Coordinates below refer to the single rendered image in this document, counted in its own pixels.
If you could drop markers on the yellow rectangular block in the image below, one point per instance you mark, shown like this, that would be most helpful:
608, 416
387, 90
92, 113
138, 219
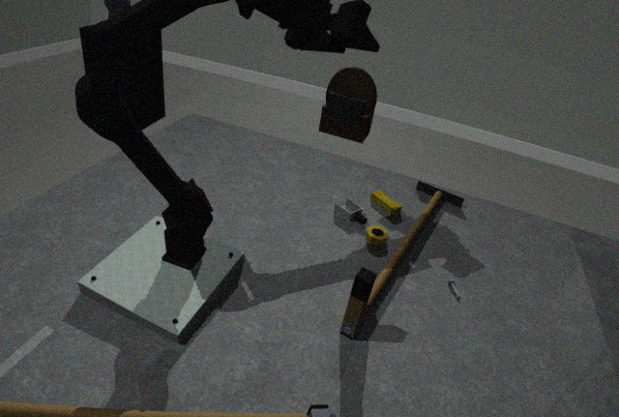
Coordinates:
385, 202

